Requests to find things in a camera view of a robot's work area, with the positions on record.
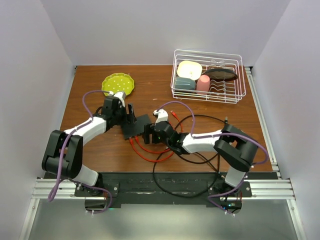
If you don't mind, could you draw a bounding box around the black network switch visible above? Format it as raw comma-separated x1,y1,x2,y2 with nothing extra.
121,114,151,140

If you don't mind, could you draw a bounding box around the black cable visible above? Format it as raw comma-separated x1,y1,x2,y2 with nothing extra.
152,114,230,198

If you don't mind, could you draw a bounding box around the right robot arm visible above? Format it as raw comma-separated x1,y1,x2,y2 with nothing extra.
143,121,260,197

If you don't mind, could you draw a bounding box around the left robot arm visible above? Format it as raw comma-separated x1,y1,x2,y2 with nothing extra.
41,96,137,202

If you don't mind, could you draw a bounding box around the yellow-green plate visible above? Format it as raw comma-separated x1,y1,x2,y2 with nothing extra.
101,73,135,96

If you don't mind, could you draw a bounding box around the grey-green cup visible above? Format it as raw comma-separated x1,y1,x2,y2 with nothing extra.
173,76,196,91

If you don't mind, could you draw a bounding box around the pink cup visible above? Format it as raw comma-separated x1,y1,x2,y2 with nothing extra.
196,74,211,94

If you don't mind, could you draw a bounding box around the cream square bowl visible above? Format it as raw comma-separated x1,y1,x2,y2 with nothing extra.
176,60,202,81

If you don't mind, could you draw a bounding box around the dark brown plate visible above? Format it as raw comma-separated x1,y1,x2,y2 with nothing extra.
202,68,239,82

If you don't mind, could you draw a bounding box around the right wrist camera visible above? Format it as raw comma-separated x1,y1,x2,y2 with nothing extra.
153,109,168,124

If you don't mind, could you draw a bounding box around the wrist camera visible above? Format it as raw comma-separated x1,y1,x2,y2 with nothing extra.
153,109,168,124
113,91,126,100

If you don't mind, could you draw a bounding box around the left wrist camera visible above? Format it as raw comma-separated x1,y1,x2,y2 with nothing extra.
113,91,126,100

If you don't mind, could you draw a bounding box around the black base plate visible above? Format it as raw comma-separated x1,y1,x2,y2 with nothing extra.
71,172,277,212

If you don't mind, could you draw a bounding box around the white wire dish rack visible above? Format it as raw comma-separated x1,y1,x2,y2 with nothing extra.
170,49,247,104

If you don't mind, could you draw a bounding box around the aluminium frame rail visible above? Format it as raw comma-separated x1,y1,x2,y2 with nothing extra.
20,65,306,240

